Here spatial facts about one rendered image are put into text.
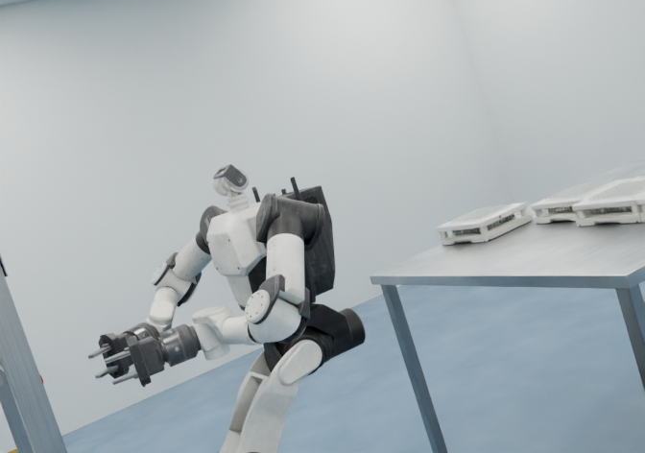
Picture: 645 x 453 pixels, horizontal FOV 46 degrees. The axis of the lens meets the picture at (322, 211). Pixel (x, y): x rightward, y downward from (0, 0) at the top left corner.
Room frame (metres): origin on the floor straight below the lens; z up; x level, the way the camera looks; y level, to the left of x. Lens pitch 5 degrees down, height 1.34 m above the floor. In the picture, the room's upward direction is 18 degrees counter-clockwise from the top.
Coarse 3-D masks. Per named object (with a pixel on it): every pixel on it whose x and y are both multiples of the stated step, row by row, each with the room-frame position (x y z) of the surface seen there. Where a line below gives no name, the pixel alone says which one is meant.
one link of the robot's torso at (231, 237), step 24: (312, 192) 2.06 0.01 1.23; (216, 216) 2.13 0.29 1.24; (240, 216) 1.94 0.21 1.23; (216, 240) 2.03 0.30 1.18; (240, 240) 1.93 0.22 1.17; (216, 264) 2.09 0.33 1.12; (240, 264) 1.93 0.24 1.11; (264, 264) 1.94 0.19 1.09; (312, 264) 2.02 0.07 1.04; (240, 288) 2.01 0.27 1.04; (312, 288) 2.01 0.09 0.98
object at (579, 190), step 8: (576, 184) 2.68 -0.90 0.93; (584, 184) 2.63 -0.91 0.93; (592, 184) 2.57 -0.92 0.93; (600, 184) 2.53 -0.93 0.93; (608, 184) 2.52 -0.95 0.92; (560, 192) 2.63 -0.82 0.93; (568, 192) 2.58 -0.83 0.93; (576, 192) 2.52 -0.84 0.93; (584, 192) 2.48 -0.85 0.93; (552, 208) 2.59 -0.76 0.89; (560, 208) 2.55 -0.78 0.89; (568, 208) 2.52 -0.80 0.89
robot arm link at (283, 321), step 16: (288, 304) 1.69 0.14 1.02; (240, 320) 1.73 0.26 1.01; (272, 320) 1.65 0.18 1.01; (288, 320) 1.67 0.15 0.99; (304, 320) 1.70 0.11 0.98; (224, 336) 1.77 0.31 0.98; (240, 336) 1.72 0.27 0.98; (256, 336) 1.68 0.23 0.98; (272, 336) 1.67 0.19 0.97; (288, 336) 1.68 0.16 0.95
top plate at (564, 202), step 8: (616, 184) 2.48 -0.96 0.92; (592, 192) 2.48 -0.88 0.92; (544, 200) 2.63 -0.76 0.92; (552, 200) 2.58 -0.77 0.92; (560, 200) 2.53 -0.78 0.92; (568, 200) 2.48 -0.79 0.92; (576, 200) 2.43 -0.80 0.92; (584, 200) 2.41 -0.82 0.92; (536, 208) 2.60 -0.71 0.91; (544, 208) 2.57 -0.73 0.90
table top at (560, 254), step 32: (640, 160) 3.31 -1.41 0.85; (544, 224) 2.58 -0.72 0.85; (576, 224) 2.41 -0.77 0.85; (608, 224) 2.27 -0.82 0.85; (640, 224) 2.14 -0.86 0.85; (416, 256) 2.73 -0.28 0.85; (448, 256) 2.54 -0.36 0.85; (480, 256) 2.38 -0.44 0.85; (512, 256) 2.24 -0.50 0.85; (544, 256) 2.11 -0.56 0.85; (576, 256) 2.00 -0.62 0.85; (608, 256) 1.90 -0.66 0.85; (640, 256) 1.80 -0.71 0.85; (608, 288) 1.75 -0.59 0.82
